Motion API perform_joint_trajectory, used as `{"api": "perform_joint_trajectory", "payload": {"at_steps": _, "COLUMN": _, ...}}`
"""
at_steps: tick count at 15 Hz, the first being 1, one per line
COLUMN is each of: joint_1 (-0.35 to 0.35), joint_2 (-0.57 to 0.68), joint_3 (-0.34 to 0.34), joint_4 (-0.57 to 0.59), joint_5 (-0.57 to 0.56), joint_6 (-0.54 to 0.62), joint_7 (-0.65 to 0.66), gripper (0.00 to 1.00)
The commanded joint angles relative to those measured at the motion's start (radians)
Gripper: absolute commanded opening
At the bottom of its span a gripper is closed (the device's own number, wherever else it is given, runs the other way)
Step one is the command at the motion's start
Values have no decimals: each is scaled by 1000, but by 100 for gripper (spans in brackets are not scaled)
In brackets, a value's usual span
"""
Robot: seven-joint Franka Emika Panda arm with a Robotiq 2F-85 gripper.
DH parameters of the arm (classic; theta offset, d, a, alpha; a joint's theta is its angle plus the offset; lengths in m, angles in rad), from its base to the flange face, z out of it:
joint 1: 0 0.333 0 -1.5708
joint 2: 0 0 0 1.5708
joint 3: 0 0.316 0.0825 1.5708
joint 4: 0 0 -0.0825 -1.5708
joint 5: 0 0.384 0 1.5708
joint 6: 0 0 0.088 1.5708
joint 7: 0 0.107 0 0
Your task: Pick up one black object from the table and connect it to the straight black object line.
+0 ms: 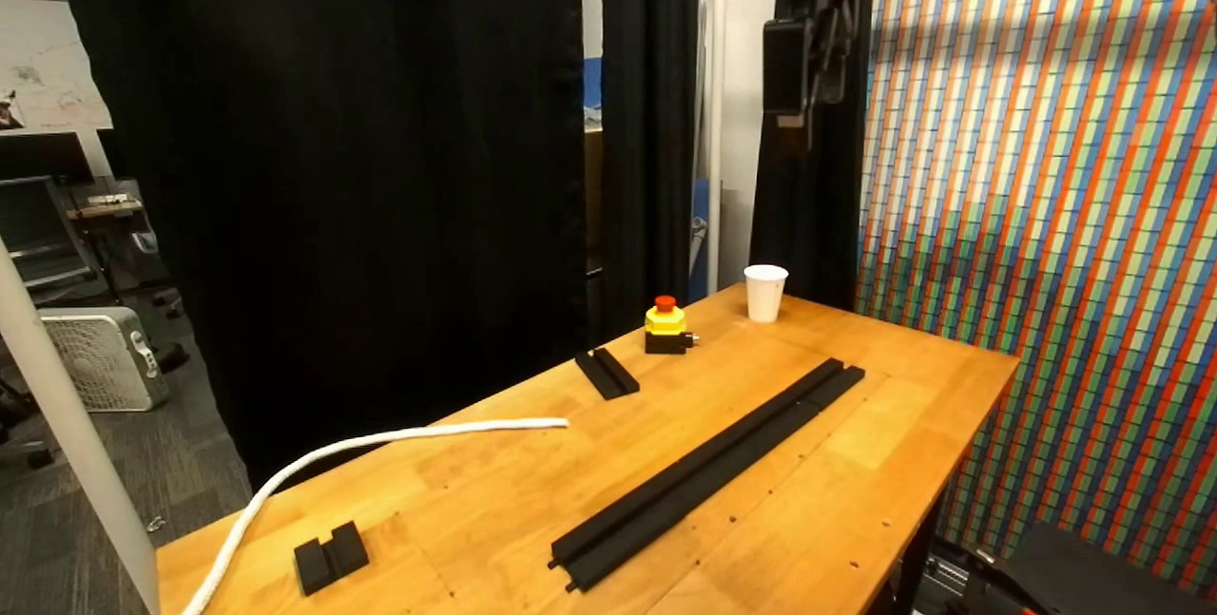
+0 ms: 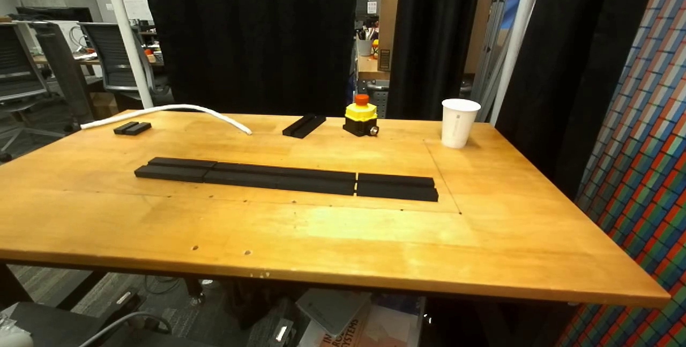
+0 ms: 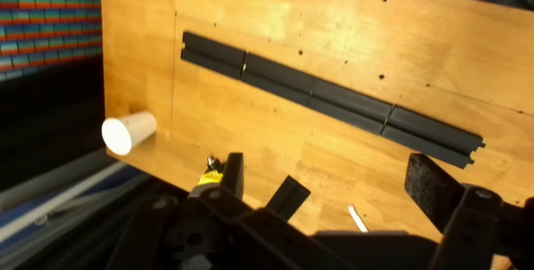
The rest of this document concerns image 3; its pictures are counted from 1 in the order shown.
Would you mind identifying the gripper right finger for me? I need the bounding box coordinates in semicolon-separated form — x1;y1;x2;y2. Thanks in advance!
404;152;534;270

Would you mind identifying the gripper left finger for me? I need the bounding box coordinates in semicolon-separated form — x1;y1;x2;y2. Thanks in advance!
106;152;348;270

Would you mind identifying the yellow clamp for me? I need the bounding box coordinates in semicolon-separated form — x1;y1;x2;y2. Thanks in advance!
197;156;226;187

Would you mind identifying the black track piece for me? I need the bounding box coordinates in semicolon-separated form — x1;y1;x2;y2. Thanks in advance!
239;52;316;106
380;105;487;170
266;175;312;222
180;31;247;81
306;79;395;136

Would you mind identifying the white paper strip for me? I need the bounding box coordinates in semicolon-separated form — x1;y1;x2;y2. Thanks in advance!
348;205;369;233

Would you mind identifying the white paper cup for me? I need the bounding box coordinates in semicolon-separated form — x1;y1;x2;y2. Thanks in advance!
101;111;158;156

